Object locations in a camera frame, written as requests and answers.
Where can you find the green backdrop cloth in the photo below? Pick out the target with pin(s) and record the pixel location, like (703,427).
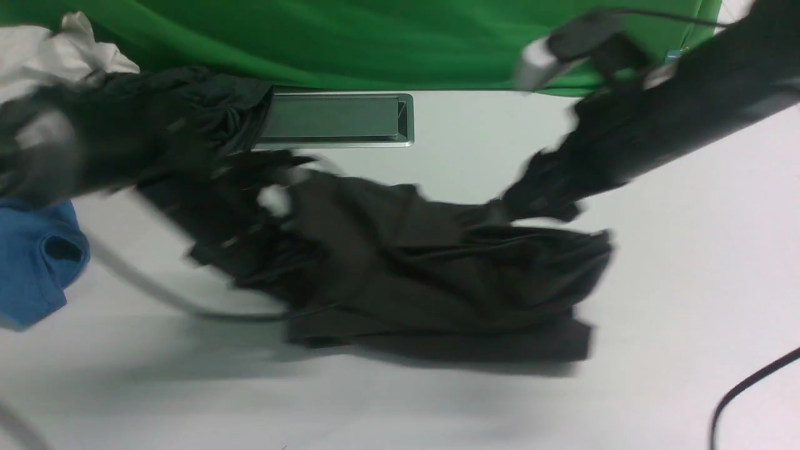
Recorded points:
(335,44)

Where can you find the gray long-sleeved shirt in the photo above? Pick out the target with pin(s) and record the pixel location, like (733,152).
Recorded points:
(359,263)

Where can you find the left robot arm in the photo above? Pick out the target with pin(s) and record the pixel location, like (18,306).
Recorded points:
(59,143)

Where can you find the white crumpled garment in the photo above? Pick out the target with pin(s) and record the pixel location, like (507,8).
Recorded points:
(34,56)

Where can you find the metal table cable hatch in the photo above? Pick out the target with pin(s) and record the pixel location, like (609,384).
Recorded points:
(316,121)

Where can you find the blue binder clip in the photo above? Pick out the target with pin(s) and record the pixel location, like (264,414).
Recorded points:
(673,55)

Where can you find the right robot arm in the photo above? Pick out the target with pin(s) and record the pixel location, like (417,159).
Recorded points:
(646,114)

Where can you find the blue t-shirt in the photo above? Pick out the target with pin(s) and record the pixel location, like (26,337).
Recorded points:
(43,251)

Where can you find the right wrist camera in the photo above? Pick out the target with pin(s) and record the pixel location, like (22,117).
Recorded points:
(597,37)

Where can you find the dark teal crumpled garment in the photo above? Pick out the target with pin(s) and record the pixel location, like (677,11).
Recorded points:
(231,111)

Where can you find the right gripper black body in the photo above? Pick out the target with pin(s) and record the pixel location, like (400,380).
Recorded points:
(555,181)

